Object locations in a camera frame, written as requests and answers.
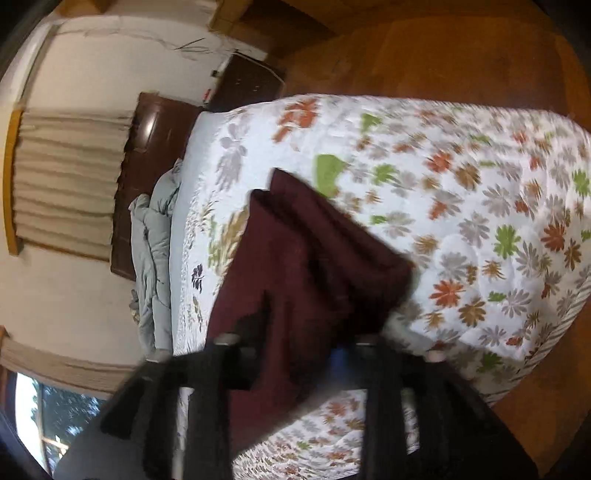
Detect maroon pants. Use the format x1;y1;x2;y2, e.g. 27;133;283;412
207;169;414;454

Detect beige window valance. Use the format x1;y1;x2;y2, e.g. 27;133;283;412
1;336;136;398

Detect grey crumpled blanket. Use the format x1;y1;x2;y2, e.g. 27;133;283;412
128;160;182;358

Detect floral white bed quilt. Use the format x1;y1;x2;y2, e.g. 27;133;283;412
168;94;591;480

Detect beige curtain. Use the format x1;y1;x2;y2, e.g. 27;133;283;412
9;109;133;262

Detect dark wooden headboard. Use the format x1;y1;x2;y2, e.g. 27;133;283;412
110;92;204;281

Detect light blue bed sheet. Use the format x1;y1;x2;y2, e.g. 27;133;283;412
169;112;225;337

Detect dark wooden nightstand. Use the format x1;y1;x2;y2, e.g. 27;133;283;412
204;50;284;112

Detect window with wooden frame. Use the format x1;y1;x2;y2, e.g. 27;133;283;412
15;374;105;476

